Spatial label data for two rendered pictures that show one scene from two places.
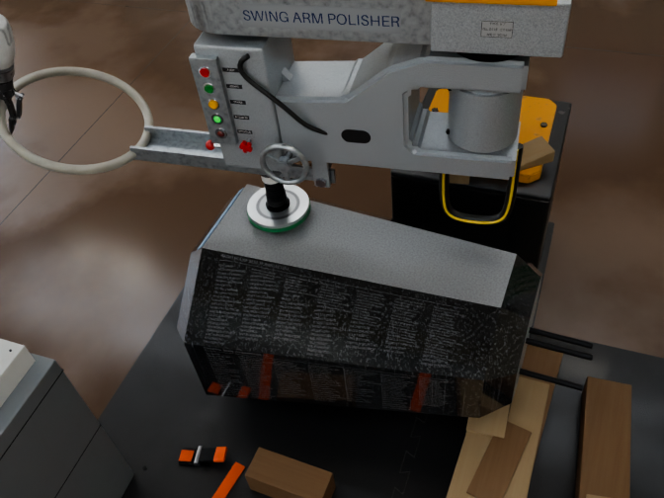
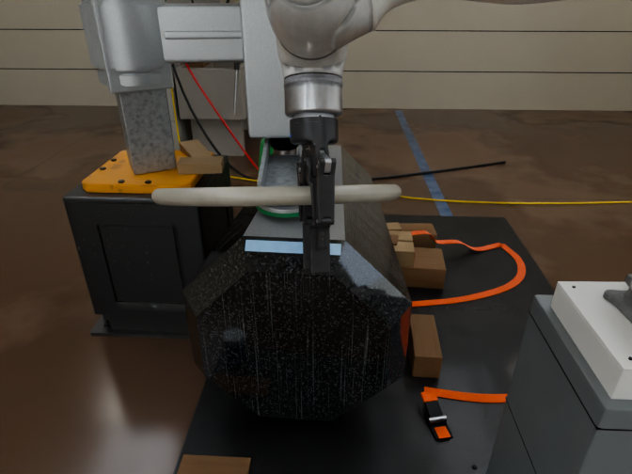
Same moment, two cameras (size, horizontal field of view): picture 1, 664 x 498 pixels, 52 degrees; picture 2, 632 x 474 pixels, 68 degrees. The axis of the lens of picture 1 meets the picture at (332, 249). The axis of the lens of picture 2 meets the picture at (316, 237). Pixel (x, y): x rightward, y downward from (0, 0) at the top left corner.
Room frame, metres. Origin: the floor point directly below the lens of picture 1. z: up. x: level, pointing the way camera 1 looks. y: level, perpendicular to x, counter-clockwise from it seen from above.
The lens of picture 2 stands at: (2.21, 1.62, 1.56)
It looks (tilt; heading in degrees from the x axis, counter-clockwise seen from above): 28 degrees down; 247
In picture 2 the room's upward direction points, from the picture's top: straight up
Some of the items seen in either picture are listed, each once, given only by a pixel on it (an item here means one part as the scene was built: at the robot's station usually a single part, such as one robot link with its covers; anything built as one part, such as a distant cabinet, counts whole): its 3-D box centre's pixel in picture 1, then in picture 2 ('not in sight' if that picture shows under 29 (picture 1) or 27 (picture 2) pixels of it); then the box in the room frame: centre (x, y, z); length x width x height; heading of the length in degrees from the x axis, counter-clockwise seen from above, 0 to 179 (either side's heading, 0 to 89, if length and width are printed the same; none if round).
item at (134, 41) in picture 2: not in sight; (178, 33); (1.91, -0.60, 1.36); 0.74 x 0.34 x 0.25; 162
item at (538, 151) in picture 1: (523, 155); (196, 150); (1.87, -0.74, 0.80); 0.20 x 0.10 x 0.05; 101
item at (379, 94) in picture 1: (385, 112); not in sight; (1.56, -0.20, 1.30); 0.74 x 0.23 x 0.49; 70
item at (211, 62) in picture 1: (214, 101); not in sight; (1.63, 0.27, 1.37); 0.08 x 0.03 x 0.28; 70
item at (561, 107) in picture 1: (477, 204); (165, 240); (2.10, -0.66, 0.37); 0.66 x 0.66 x 0.74; 64
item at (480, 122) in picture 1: (483, 104); not in sight; (1.48, -0.46, 1.34); 0.19 x 0.19 x 0.20
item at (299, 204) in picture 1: (278, 205); (286, 198); (1.71, 0.16, 0.87); 0.21 x 0.21 x 0.01
